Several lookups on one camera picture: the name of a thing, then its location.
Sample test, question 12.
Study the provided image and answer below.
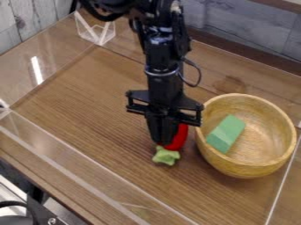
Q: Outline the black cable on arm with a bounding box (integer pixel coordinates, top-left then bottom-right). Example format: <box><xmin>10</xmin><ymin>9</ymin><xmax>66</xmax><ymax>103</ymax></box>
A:
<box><xmin>177</xmin><ymin>57</ymin><xmax>204</xmax><ymax>88</ymax></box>

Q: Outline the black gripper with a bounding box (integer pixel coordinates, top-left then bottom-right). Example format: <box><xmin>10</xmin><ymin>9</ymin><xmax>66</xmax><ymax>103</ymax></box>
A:
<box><xmin>126</xmin><ymin>68</ymin><xmax>204</xmax><ymax>145</ymax></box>

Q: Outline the green block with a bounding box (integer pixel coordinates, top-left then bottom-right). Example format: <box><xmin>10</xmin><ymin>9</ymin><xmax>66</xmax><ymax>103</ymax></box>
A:
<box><xmin>207</xmin><ymin>114</ymin><xmax>247</xmax><ymax>154</ymax></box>

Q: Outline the clear acrylic tray wall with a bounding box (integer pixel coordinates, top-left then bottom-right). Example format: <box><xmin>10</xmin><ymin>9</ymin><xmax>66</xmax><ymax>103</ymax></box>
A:
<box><xmin>0</xmin><ymin>100</ymin><xmax>199</xmax><ymax>225</ymax></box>

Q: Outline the red plush strawberry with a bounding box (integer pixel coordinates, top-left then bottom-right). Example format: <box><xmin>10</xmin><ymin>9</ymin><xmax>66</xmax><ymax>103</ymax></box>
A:
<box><xmin>152</xmin><ymin>124</ymin><xmax>189</xmax><ymax>166</ymax></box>

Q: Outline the wooden bowl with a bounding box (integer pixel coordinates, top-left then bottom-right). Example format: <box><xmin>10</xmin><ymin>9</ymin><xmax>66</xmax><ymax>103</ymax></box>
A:
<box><xmin>196</xmin><ymin>93</ymin><xmax>296</xmax><ymax>179</ymax></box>

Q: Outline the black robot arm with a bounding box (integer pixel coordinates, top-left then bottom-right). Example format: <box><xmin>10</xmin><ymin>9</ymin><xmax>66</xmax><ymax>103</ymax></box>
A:
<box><xmin>80</xmin><ymin>0</ymin><xmax>204</xmax><ymax>145</ymax></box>

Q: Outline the black table clamp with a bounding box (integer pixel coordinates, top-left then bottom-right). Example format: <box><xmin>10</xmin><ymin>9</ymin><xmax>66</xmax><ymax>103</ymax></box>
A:
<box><xmin>0</xmin><ymin>195</ymin><xmax>70</xmax><ymax>225</ymax></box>

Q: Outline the clear acrylic corner bracket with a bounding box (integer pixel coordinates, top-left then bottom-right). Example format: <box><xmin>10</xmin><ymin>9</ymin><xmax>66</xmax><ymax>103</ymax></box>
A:
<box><xmin>74</xmin><ymin>11</ymin><xmax>117</xmax><ymax>46</ymax></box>

